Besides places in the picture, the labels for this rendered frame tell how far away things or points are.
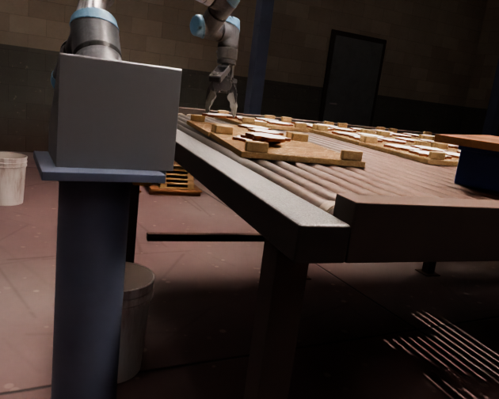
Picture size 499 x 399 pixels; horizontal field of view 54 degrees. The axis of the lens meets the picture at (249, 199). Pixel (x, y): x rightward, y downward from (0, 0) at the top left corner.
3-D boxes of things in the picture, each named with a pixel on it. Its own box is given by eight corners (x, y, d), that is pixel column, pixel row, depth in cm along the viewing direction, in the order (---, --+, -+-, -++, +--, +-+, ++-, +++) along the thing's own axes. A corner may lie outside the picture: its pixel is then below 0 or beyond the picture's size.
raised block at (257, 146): (245, 151, 124) (246, 140, 123) (243, 150, 126) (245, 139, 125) (268, 153, 126) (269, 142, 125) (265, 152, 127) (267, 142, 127)
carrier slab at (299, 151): (240, 157, 124) (241, 151, 124) (210, 137, 162) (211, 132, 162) (364, 167, 134) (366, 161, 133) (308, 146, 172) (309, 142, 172)
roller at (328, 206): (329, 237, 79) (333, 208, 78) (145, 119, 256) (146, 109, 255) (355, 237, 81) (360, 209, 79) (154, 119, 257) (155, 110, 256)
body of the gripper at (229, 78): (236, 95, 190) (239, 62, 189) (230, 93, 182) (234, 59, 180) (217, 93, 192) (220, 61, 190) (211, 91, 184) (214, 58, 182)
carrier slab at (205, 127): (207, 136, 163) (208, 131, 162) (186, 123, 201) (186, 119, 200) (304, 145, 174) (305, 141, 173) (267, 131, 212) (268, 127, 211)
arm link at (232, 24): (214, 16, 182) (232, 20, 188) (211, 47, 184) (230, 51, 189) (226, 13, 176) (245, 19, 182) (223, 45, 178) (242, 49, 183)
